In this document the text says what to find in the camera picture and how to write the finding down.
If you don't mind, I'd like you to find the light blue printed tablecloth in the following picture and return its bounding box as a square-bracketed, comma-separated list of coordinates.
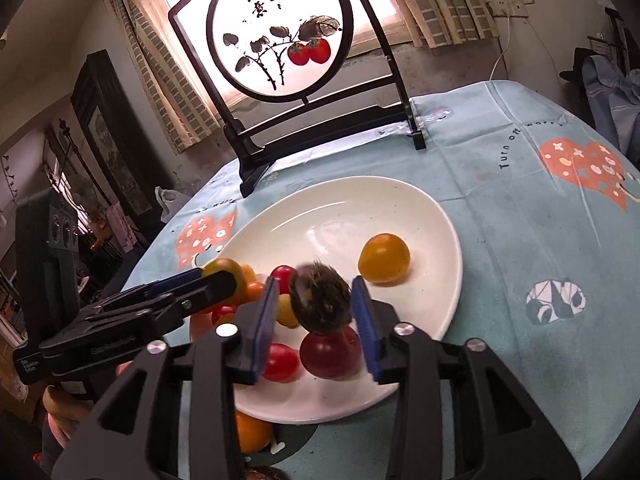
[128, 81, 639, 479]

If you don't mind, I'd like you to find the checked curtain left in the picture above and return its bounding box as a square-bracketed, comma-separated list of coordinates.
[103, 0, 222, 154]

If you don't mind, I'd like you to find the small yellow-green fruit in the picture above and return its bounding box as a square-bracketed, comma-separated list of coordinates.
[277, 294, 299, 328]

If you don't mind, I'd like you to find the white wall socket cable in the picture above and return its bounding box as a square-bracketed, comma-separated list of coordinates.
[487, 0, 528, 83]

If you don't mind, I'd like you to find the dark framed wall picture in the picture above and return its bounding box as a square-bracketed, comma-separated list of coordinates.
[70, 50, 171, 231]

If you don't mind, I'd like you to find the dark brown passion fruit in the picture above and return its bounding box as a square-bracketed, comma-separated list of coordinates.
[288, 261, 352, 336]

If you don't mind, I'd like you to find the red tomato with stem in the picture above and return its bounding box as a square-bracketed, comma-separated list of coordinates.
[202, 257, 247, 306]

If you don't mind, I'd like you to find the yellow guava fruit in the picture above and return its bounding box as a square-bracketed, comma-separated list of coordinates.
[240, 263, 257, 283]

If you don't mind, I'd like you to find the black framed persimmon screen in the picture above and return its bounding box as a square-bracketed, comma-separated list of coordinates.
[168, 0, 426, 196]

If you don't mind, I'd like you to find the blue clothes pile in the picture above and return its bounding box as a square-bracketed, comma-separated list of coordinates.
[560, 48, 639, 168]

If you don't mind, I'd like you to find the large yellow-orange tomato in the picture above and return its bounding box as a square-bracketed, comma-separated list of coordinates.
[358, 233, 411, 284]

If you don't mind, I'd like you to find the dark red apple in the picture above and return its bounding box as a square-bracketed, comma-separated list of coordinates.
[299, 326, 362, 380]

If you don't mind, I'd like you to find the checked curtain right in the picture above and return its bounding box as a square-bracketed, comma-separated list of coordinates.
[395, 0, 499, 49]

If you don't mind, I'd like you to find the mandarin orange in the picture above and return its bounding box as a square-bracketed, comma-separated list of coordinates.
[190, 307, 235, 342]

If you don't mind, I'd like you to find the red cherry tomato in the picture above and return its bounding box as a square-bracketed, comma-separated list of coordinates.
[269, 264, 296, 295]
[262, 342, 300, 382]

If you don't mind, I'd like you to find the checked curtain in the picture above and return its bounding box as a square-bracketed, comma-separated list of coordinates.
[103, 0, 222, 154]
[395, 0, 499, 49]

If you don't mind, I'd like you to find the small orange back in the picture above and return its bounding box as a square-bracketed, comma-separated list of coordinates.
[243, 281, 265, 304]

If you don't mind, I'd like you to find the person's left hand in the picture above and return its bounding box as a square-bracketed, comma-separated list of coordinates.
[42, 384, 94, 448]

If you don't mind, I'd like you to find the large orange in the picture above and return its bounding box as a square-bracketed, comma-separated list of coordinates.
[235, 411, 273, 455]

